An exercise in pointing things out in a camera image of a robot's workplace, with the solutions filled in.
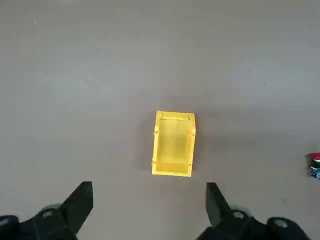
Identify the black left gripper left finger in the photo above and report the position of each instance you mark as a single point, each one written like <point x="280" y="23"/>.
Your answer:
<point x="72" y="210"/>

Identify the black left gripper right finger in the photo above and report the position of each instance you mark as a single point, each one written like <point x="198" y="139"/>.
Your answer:
<point x="220" y="210"/>

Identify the yellow plastic storage box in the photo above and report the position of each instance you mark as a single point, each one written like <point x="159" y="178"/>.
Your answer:
<point x="172" y="145"/>

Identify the red cap medicine bottle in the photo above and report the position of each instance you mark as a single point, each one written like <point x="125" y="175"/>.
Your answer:
<point x="316" y="172"/>

